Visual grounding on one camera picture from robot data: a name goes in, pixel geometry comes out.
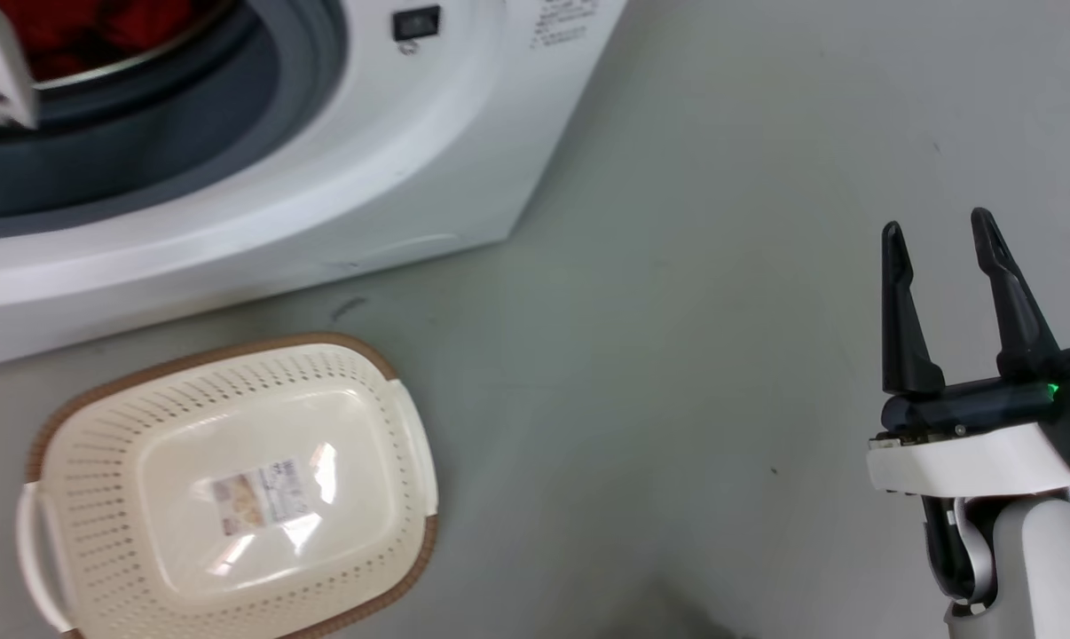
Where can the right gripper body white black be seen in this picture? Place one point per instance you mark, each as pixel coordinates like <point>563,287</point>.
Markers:
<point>987,439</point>

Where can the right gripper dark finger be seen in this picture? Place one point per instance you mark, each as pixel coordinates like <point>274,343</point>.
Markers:
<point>1014,302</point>
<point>900,319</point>

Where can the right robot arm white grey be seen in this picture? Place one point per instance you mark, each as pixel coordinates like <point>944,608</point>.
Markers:
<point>1023,568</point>

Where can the white front-load washing machine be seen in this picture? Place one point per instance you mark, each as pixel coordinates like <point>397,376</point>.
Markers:
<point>428,142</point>

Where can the paper label in basket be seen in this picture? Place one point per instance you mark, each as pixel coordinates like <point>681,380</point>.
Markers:
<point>260,498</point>

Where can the cream perforated laundry basket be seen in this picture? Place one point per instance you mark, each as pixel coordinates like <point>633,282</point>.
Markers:
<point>233,497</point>

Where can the black door latch socket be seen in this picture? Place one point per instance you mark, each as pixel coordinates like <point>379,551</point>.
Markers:
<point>416,23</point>

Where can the red clothing in drum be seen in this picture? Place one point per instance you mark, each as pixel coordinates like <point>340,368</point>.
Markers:
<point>91,25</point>

